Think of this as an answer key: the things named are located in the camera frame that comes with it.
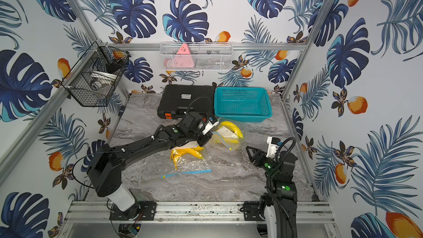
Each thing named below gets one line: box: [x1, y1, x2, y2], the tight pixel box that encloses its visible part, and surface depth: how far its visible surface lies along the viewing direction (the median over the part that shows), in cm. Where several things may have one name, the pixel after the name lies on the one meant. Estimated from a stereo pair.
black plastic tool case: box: [156, 84, 216, 119], surface depth 112 cm
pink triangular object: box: [171, 42, 195, 68], surface depth 92 cm
